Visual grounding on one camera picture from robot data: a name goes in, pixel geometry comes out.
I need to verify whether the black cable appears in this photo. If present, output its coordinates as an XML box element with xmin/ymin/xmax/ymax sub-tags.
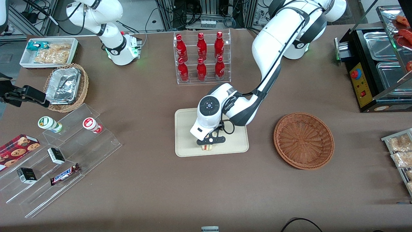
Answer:
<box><xmin>281</xmin><ymin>218</ymin><xmax>323</xmax><ymax>232</ymax></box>

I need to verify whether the black food warmer machine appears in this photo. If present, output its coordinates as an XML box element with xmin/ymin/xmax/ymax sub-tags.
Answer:
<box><xmin>334</xmin><ymin>5</ymin><xmax>412</xmax><ymax>113</ymax></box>

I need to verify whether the aluminium frame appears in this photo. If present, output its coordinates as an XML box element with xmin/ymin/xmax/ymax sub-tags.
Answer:
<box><xmin>156</xmin><ymin>0</ymin><xmax>258</xmax><ymax>31</ymax></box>

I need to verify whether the stack of foil trays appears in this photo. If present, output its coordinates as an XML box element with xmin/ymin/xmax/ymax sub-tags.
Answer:
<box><xmin>45</xmin><ymin>67</ymin><xmax>81</xmax><ymax>104</ymax></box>

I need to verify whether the oval wicker basket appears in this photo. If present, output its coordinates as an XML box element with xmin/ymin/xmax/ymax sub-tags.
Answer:
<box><xmin>43</xmin><ymin>63</ymin><xmax>89</xmax><ymax>113</ymax></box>

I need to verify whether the small black box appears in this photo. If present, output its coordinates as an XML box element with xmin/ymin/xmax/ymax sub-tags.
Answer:
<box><xmin>47</xmin><ymin>148</ymin><xmax>65</xmax><ymax>165</ymax></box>
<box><xmin>17</xmin><ymin>168</ymin><xmax>37</xmax><ymax>184</ymax></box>

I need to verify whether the red lid yogurt cup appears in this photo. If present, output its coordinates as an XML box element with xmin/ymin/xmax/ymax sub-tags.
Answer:
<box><xmin>82</xmin><ymin>117</ymin><xmax>103</xmax><ymax>134</ymax></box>

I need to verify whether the grey tray with snack bags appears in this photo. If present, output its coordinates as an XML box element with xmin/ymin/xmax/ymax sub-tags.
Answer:
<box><xmin>381</xmin><ymin>128</ymin><xmax>412</xmax><ymax>197</ymax></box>

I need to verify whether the clear cracker bag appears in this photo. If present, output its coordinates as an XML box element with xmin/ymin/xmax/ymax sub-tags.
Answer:
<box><xmin>48</xmin><ymin>43</ymin><xmax>72</xmax><ymax>53</ymax></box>
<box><xmin>33</xmin><ymin>49</ymin><xmax>70</xmax><ymax>64</ymax></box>

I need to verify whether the red cola bottle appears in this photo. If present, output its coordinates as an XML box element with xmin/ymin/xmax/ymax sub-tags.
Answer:
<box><xmin>178</xmin><ymin>57</ymin><xmax>189</xmax><ymax>82</ymax></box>
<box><xmin>197</xmin><ymin>32</ymin><xmax>207</xmax><ymax>61</ymax></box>
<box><xmin>215</xmin><ymin>31</ymin><xmax>224</xmax><ymax>60</ymax></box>
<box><xmin>176</xmin><ymin>34</ymin><xmax>188</xmax><ymax>62</ymax></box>
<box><xmin>197</xmin><ymin>57</ymin><xmax>207</xmax><ymax>81</ymax></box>
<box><xmin>215</xmin><ymin>55</ymin><xmax>225</xmax><ymax>81</ymax></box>

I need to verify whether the clear acrylic stepped display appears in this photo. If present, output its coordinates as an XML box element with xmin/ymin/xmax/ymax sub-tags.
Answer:
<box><xmin>0</xmin><ymin>103</ymin><xmax>123</xmax><ymax>219</ymax></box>

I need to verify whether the round brown wicker basket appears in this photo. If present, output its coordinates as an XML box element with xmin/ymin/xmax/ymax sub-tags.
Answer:
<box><xmin>274</xmin><ymin>112</ymin><xmax>335</xmax><ymax>170</ymax></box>

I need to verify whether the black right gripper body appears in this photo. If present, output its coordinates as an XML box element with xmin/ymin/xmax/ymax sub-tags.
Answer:
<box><xmin>0</xmin><ymin>73</ymin><xmax>23</xmax><ymax>105</ymax></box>

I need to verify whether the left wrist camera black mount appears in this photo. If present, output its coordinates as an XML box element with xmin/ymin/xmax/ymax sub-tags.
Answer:
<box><xmin>197</xmin><ymin>135</ymin><xmax>226</xmax><ymax>146</ymax></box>

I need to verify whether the green lid yogurt cup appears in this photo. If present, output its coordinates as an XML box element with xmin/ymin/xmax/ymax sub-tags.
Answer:
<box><xmin>38</xmin><ymin>116</ymin><xmax>63</xmax><ymax>133</ymax></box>

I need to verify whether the steel pan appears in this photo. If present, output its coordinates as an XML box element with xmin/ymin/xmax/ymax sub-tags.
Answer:
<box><xmin>375</xmin><ymin>61</ymin><xmax>412</xmax><ymax>91</ymax></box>
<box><xmin>363</xmin><ymin>31</ymin><xmax>399</xmax><ymax>62</ymax></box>

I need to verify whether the beige plastic tray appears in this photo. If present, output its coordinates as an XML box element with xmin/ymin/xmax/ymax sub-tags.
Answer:
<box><xmin>174</xmin><ymin>105</ymin><xmax>249</xmax><ymax>158</ymax></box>

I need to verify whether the clear acrylic bottle rack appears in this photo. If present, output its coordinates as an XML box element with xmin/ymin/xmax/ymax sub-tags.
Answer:
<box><xmin>173</xmin><ymin>29</ymin><xmax>231</xmax><ymax>85</ymax></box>

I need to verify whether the Snickers bar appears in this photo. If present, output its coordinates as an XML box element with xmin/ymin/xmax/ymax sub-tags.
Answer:
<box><xmin>50</xmin><ymin>163</ymin><xmax>81</xmax><ymax>186</ymax></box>

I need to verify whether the teal snack packet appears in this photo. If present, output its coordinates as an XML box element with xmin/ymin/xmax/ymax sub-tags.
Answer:
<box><xmin>26</xmin><ymin>41</ymin><xmax>51</xmax><ymax>51</ymax></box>

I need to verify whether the red cookie box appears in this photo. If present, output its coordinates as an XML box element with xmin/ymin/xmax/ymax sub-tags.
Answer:
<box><xmin>0</xmin><ymin>134</ymin><xmax>41</xmax><ymax>172</ymax></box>

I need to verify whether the white rectangular snack bin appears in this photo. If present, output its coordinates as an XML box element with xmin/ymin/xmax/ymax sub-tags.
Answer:
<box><xmin>19</xmin><ymin>37</ymin><xmax>79</xmax><ymax>69</ymax></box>

